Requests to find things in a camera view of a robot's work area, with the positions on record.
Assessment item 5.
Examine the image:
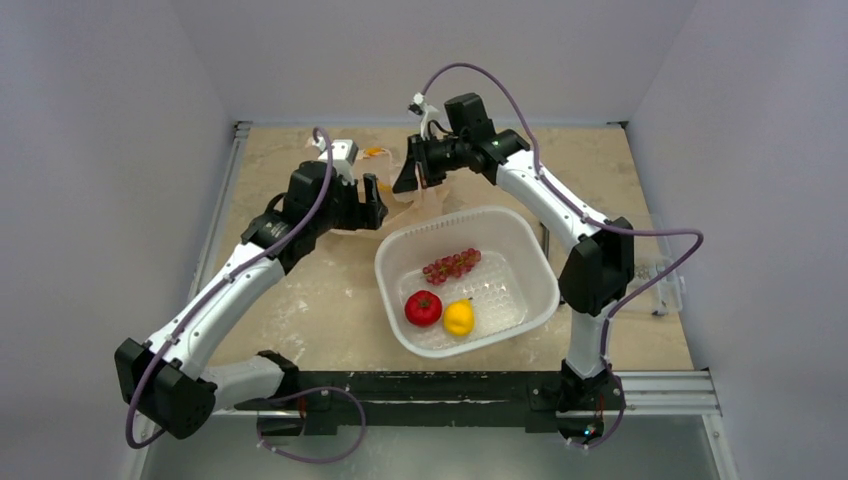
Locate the orange translucent plastic bag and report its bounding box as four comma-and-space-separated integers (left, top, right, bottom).
330, 146, 450, 240

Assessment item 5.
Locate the red fake grape bunch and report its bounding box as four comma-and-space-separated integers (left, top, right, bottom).
421, 248, 482, 286

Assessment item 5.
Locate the red fake fruit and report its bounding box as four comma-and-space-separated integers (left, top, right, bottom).
404, 290, 443, 328

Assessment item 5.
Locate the yellow fake fruit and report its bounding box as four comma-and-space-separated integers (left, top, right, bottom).
442, 298, 475, 337

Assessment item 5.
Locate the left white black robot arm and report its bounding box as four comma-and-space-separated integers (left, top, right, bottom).
114, 161, 388, 449

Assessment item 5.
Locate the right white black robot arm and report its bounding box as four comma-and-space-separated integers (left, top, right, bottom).
392, 93, 634, 407

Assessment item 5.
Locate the white plastic basket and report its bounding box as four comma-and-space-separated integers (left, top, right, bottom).
374, 206, 559, 359

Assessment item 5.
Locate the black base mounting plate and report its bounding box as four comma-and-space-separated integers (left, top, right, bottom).
234, 371, 626, 441

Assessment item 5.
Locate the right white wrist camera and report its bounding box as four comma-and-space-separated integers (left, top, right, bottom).
407, 92, 439, 140

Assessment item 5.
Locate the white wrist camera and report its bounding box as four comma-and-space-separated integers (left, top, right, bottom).
312, 139, 359, 185
407, 92, 439, 140

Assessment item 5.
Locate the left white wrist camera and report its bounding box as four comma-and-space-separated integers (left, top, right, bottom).
312, 139, 359, 185

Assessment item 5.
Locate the aluminium rail frame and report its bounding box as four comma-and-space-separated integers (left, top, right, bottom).
122, 119, 740, 480

